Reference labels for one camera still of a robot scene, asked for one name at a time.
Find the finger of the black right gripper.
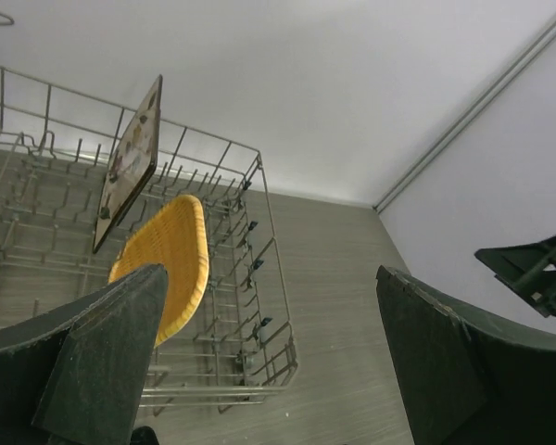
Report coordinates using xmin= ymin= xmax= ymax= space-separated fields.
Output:
xmin=474 ymin=235 xmax=556 ymax=318

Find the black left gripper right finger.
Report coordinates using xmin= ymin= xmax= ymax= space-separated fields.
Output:
xmin=376 ymin=266 xmax=556 ymax=444

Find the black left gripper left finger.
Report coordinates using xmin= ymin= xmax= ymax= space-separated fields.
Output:
xmin=0 ymin=264 xmax=168 ymax=444

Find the square patterned plate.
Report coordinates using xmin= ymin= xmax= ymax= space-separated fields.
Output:
xmin=92 ymin=75 xmax=163 ymax=252

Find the grey wire dish rack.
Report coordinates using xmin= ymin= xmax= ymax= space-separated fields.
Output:
xmin=0 ymin=66 xmax=298 ymax=417

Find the right aluminium frame post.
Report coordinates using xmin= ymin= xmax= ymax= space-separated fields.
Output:
xmin=373 ymin=14 xmax=556 ymax=215

